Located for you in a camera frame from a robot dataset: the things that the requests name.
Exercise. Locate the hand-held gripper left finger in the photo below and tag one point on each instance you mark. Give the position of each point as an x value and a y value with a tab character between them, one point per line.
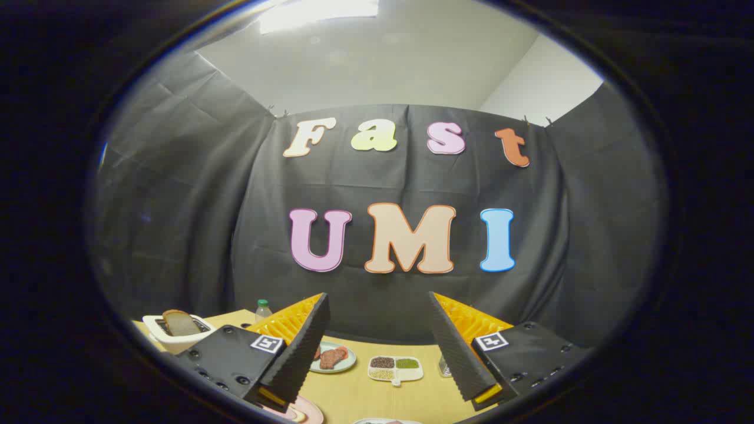
297	359

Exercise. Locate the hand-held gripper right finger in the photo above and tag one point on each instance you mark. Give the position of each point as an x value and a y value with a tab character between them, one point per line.
456	353

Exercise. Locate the brown crust bread slice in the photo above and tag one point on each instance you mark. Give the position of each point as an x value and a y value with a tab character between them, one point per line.
179	323

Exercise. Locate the clear glass jar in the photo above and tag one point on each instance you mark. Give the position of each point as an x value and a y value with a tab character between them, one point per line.
444	368

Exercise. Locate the white divided condiment dish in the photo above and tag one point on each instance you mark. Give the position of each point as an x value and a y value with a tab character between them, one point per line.
412	374

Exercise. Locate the light blue plate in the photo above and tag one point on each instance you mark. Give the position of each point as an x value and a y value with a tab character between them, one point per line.
349	363

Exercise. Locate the pink plate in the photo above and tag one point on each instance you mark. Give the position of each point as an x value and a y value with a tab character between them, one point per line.
309	412

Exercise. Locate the clear plastic water bottle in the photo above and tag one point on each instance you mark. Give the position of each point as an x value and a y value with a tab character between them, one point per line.
263	312

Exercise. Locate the white toaster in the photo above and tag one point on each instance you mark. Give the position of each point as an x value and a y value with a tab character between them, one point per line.
168	344

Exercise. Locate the black backdrop cloth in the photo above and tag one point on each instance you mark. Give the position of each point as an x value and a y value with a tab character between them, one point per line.
383	176

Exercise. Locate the ceiling light panel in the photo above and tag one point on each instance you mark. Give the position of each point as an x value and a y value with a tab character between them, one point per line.
318	12

